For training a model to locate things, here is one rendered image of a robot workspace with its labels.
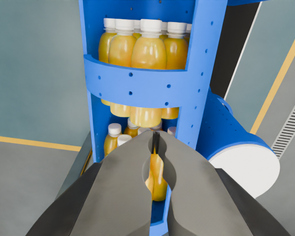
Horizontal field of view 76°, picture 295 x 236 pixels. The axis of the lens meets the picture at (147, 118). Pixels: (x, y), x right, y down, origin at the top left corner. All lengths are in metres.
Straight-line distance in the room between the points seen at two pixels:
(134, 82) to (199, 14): 0.14
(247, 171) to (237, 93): 1.12
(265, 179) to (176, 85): 0.59
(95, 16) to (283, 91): 1.75
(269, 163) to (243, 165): 0.09
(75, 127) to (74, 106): 0.22
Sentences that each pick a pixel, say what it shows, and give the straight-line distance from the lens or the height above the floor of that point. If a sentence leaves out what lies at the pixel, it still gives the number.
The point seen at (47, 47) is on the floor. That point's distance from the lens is 1.73.
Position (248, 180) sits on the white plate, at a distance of 0.81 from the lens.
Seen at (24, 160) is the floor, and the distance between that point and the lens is 2.38.
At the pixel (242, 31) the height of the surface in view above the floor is 0.15.
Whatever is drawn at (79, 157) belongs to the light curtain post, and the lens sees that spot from 1.13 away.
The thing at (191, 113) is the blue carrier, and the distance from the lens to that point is 0.38.
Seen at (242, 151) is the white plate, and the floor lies 1.04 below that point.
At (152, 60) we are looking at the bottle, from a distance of 0.35.
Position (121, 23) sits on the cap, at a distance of 0.41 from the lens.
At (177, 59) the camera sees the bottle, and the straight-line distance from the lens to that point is 0.40.
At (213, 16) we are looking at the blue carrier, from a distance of 0.36.
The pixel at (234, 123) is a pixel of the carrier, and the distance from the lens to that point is 0.81.
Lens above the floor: 1.54
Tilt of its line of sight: 63 degrees down
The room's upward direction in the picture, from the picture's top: 180 degrees clockwise
